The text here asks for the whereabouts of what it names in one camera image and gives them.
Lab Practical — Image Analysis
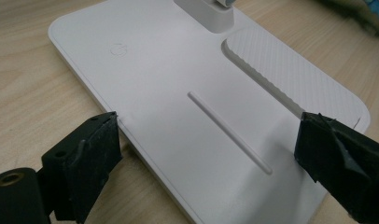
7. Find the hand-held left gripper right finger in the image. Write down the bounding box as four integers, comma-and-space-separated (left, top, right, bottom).
293, 111, 379, 224

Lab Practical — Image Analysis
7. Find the white desk lamp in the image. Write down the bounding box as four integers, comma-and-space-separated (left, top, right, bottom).
47, 0, 372, 224

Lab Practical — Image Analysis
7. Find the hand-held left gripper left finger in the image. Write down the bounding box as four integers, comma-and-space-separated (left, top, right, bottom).
41, 111, 123, 224

